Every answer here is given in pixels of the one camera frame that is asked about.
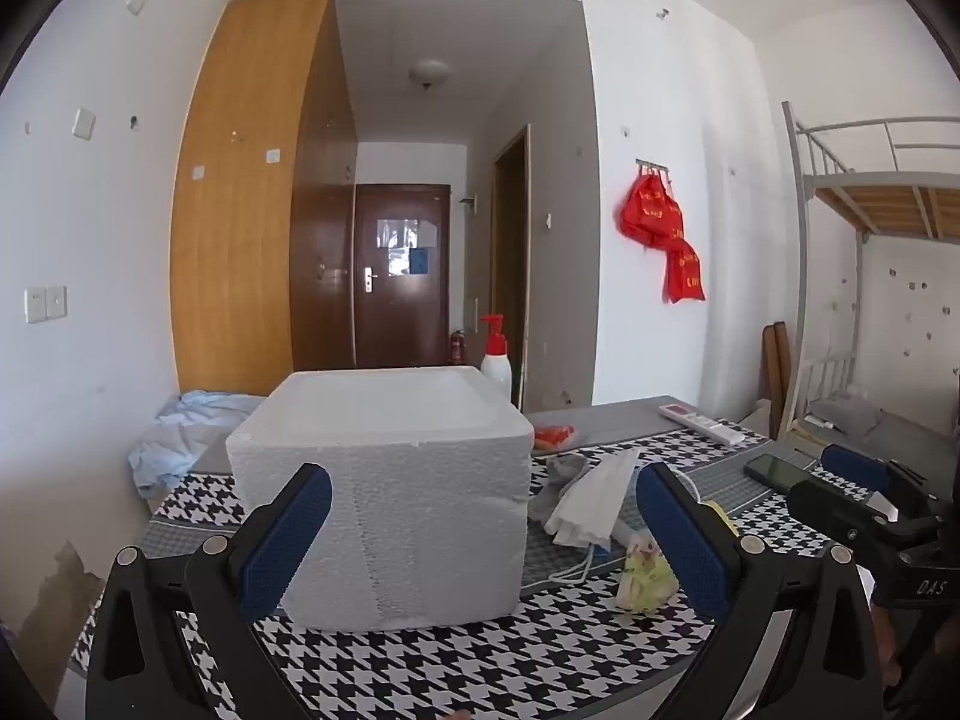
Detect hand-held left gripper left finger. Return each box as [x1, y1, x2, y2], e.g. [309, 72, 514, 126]
[85, 463, 333, 720]

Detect dark brown door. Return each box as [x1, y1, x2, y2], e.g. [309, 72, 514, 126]
[354, 184, 452, 370]

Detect white foam box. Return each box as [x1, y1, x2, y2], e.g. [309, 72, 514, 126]
[226, 365, 535, 631]

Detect white metal bunk bed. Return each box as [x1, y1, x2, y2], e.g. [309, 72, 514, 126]
[780, 101, 960, 458]

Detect white pump bottle red cap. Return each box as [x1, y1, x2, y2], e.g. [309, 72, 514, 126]
[480, 313, 513, 404]

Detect white remote control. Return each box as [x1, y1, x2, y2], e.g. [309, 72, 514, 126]
[658, 403, 746, 445]

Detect grey fluffy sock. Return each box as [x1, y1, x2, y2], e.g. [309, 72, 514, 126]
[529, 454, 595, 524]

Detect red cloth banners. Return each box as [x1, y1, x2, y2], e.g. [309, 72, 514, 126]
[619, 171, 706, 305]

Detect black smartphone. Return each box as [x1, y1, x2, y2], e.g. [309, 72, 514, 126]
[744, 452, 811, 488]

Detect wooden boards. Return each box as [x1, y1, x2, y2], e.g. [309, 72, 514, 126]
[761, 322, 796, 400]

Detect wooden wardrobe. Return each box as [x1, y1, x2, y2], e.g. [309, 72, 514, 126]
[169, 0, 359, 398]

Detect light blue bedsheet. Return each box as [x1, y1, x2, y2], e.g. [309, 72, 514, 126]
[129, 390, 263, 497]

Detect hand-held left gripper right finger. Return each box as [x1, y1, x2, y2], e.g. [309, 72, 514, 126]
[636, 462, 886, 720]

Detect yellow green packet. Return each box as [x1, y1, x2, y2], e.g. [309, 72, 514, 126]
[619, 529, 678, 610]

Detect grey pillow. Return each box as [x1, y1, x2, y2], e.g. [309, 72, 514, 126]
[810, 394, 901, 443]

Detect houndstooth tablecloth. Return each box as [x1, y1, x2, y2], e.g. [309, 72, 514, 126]
[71, 394, 901, 720]

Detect brown side door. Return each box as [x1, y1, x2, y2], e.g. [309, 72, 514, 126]
[491, 125, 532, 410]

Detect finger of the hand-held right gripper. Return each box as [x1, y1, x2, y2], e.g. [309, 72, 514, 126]
[787, 480, 912, 567]
[820, 444, 947, 522]

